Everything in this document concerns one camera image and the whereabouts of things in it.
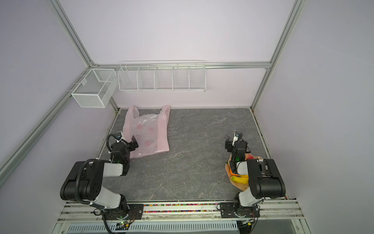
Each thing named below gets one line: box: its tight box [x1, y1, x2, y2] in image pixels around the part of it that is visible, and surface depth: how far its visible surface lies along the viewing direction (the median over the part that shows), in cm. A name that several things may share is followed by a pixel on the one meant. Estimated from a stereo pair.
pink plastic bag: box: [122, 105, 171, 159], surface depth 110 cm
